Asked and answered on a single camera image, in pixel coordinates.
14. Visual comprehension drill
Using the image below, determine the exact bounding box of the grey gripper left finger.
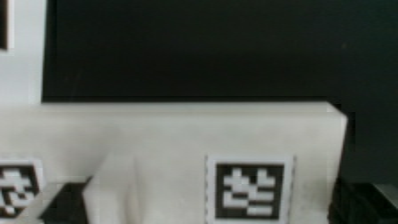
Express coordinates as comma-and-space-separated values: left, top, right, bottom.
11, 177, 95, 224

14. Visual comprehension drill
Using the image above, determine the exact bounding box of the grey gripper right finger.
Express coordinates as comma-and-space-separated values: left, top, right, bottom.
329, 178, 398, 224

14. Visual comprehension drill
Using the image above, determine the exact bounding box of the white door panel with tags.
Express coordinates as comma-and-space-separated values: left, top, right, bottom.
0, 103, 347, 224

